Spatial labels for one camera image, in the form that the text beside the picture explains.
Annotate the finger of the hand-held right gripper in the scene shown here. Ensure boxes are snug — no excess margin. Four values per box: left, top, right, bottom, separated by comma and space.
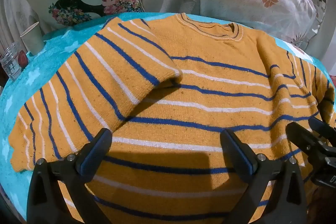
308, 117, 336, 142
286, 122, 327, 159

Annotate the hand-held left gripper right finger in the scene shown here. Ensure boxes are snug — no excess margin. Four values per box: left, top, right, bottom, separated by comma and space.
220, 130, 308, 224

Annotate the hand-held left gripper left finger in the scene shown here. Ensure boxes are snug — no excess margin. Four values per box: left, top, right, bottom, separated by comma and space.
26, 128, 113, 224

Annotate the mustard striped knit sweater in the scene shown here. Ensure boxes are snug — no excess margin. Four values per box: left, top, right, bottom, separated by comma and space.
8, 13, 336, 224

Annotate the turquoise fleece blanket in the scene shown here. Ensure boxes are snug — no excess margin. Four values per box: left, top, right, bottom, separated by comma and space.
0, 11, 336, 224

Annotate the small red object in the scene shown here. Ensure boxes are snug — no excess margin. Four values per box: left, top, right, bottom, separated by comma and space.
17, 52, 29, 68

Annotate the clear drinking glass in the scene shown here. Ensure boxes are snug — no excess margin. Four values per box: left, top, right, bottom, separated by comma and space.
0, 42, 23, 82

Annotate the paper cup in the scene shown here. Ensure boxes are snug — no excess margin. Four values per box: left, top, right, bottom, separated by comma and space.
20, 21, 45, 55

